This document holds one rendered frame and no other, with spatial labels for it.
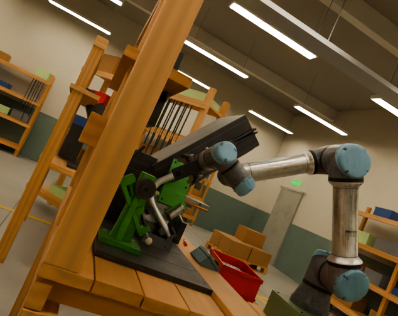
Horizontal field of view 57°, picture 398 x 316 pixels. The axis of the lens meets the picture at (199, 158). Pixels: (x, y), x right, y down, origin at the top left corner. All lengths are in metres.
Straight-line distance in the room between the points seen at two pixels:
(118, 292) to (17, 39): 9.99
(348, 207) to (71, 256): 0.89
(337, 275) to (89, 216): 0.85
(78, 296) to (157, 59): 0.68
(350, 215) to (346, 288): 0.24
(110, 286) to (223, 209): 10.66
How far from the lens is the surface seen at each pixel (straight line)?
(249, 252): 7.94
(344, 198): 1.34
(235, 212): 11.80
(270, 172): 1.36
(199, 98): 4.44
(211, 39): 9.22
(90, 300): 1.13
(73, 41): 10.72
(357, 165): 1.32
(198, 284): 1.30
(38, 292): 1.04
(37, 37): 10.75
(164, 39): 1.00
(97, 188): 0.96
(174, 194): 1.63
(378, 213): 7.65
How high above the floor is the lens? 1.21
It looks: 4 degrees up
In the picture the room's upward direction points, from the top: 24 degrees clockwise
